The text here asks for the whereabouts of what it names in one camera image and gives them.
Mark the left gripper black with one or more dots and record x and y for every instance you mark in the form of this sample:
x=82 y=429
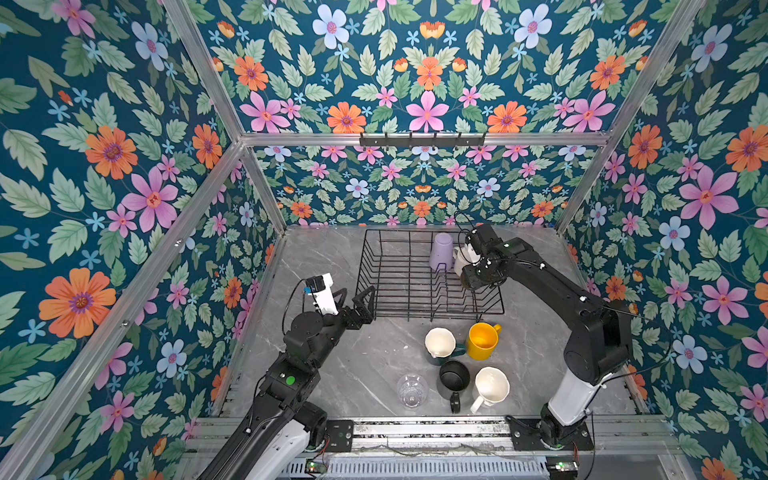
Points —
x=365 y=316

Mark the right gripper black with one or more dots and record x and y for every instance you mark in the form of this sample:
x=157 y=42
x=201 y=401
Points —
x=469 y=279

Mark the white mug red inside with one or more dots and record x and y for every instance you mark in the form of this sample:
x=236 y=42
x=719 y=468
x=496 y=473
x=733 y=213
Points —
x=464 y=256

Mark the lavender plastic cup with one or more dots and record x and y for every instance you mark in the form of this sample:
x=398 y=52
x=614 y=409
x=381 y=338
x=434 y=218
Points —
x=441 y=255

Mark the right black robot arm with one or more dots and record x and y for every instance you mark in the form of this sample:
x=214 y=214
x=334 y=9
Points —
x=600 y=340

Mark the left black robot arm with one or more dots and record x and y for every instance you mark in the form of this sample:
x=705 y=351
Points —
x=281 y=422

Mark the yellow mug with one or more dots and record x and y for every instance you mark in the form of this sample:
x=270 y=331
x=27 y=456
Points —
x=482 y=340

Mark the cream mug green outside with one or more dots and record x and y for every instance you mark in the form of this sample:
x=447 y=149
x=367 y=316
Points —
x=441 y=346

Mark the clear glass cup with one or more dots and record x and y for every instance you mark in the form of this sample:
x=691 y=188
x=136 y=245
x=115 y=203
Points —
x=412 y=390

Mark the black mug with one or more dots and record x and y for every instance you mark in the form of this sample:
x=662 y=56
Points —
x=453 y=380

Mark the white ceramic mug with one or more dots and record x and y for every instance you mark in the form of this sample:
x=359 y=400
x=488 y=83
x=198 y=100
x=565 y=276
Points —
x=491 y=387

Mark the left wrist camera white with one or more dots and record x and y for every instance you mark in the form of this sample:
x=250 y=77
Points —
x=319 y=290

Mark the black wire dish rack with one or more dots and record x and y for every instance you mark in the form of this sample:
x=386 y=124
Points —
x=396 y=263

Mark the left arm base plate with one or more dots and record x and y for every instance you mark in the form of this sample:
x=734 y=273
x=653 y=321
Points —
x=335 y=436

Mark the metal hook rail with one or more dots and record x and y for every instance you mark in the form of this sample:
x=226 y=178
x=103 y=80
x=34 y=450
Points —
x=409 y=140

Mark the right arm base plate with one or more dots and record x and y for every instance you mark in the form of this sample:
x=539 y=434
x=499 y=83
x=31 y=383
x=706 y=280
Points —
x=529 y=434

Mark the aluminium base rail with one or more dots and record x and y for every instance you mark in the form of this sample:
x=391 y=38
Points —
x=480 y=447

